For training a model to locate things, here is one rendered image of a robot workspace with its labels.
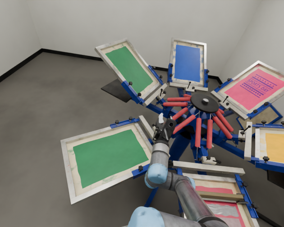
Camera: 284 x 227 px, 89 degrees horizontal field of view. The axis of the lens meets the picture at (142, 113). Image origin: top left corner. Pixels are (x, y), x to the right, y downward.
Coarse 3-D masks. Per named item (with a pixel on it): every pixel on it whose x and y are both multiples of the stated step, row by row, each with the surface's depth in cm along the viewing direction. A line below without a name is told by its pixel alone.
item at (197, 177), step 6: (186, 174) 129; (192, 174) 130; (198, 174) 131; (204, 180) 131; (210, 180) 130; (216, 180) 130; (222, 180) 131; (228, 180) 131; (234, 180) 132; (240, 192) 125; (246, 210) 117; (252, 222) 110
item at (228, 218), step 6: (222, 192) 126; (228, 192) 127; (222, 204) 119; (228, 204) 120; (234, 204) 120; (222, 216) 113; (228, 216) 113; (240, 216) 115; (228, 222) 110; (234, 222) 111; (240, 222) 112
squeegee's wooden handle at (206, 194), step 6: (198, 192) 113; (204, 192) 114; (210, 192) 114; (216, 192) 115; (210, 198) 117; (216, 198) 117; (222, 198) 116; (228, 198) 116; (234, 198) 115; (240, 198) 115
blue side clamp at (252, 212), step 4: (236, 180) 131; (240, 184) 129; (240, 188) 126; (244, 188) 126; (244, 192) 124; (244, 196) 122; (248, 196) 122; (244, 200) 120; (248, 200) 120; (248, 204) 118; (248, 208) 116; (252, 208) 116; (252, 212) 114; (256, 212) 113; (252, 216) 112; (256, 216) 112
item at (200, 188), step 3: (198, 186) 127; (201, 186) 127; (204, 186) 128; (195, 189) 125; (198, 189) 125; (201, 189) 125; (204, 189) 126; (207, 189) 126; (210, 189) 127; (207, 201) 119; (210, 201) 119; (213, 201) 120; (216, 216) 112
